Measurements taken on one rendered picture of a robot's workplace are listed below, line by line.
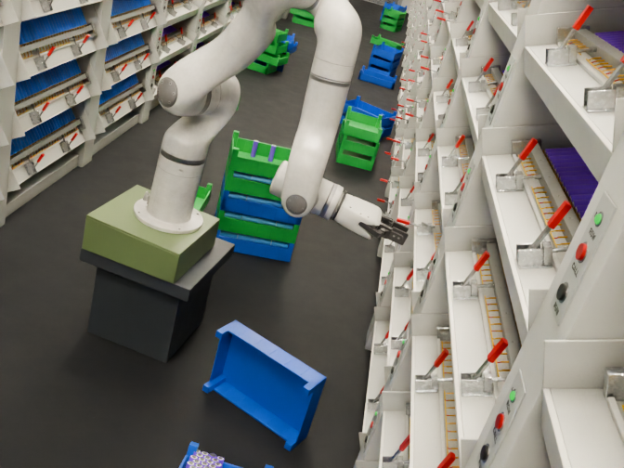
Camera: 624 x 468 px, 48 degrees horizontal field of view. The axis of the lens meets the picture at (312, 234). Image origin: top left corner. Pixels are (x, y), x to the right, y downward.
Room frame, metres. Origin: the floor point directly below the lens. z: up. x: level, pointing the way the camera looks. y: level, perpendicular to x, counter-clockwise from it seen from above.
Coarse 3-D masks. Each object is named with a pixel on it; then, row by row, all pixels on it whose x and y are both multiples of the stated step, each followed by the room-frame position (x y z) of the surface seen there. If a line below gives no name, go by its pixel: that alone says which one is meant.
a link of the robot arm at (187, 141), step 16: (224, 96) 1.73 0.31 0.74; (208, 112) 1.71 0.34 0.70; (224, 112) 1.75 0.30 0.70; (176, 128) 1.71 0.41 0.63; (192, 128) 1.72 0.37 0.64; (208, 128) 1.73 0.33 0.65; (176, 144) 1.68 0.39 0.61; (192, 144) 1.69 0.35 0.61; (208, 144) 1.72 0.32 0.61; (176, 160) 1.67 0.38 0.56; (192, 160) 1.69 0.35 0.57
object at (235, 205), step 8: (224, 176) 2.49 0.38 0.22; (224, 184) 2.43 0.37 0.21; (224, 192) 2.32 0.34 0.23; (224, 200) 2.32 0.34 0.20; (232, 200) 2.33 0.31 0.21; (240, 200) 2.33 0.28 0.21; (224, 208) 2.32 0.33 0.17; (232, 208) 2.33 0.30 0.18; (240, 208) 2.33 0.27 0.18; (248, 208) 2.34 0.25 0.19; (256, 208) 2.35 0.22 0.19; (264, 208) 2.35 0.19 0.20; (272, 208) 2.36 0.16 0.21; (280, 208) 2.36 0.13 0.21; (256, 216) 2.35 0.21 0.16; (264, 216) 2.35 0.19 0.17; (272, 216) 2.36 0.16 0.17; (280, 216) 2.37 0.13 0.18; (288, 216) 2.37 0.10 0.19; (296, 224) 2.38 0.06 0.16
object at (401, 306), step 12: (396, 252) 1.95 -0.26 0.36; (408, 252) 1.95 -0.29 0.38; (396, 264) 1.95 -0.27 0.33; (408, 264) 1.95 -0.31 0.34; (396, 276) 1.89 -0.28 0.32; (408, 276) 1.77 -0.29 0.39; (396, 288) 1.78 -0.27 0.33; (408, 288) 1.76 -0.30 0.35; (396, 300) 1.74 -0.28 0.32; (408, 300) 1.74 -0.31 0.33; (396, 312) 1.67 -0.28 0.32; (408, 312) 1.67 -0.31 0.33; (396, 324) 1.61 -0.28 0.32; (396, 336) 1.51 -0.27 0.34; (396, 348) 1.49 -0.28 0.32; (384, 372) 1.35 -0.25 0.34
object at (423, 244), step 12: (432, 192) 1.95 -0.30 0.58; (420, 204) 1.95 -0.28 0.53; (432, 204) 1.93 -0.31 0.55; (420, 216) 1.89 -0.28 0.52; (432, 216) 1.88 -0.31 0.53; (432, 228) 1.80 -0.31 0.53; (420, 240) 1.72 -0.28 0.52; (432, 240) 1.72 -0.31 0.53; (420, 252) 1.65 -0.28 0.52; (432, 252) 1.65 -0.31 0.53; (420, 264) 1.58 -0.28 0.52; (420, 288) 1.45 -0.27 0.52
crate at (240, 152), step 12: (240, 144) 2.52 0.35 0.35; (252, 144) 2.53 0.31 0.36; (264, 144) 2.53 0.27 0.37; (240, 156) 2.47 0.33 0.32; (264, 156) 2.54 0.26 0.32; (276, 156) 2.55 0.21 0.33; (288, 156) 2.56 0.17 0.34; (228, 168) 2.33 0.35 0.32; (240, 168) 2.33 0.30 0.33; (252, 168) 2.34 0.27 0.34; (264, 168) 2.34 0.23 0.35; (276, 168) 2.35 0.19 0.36
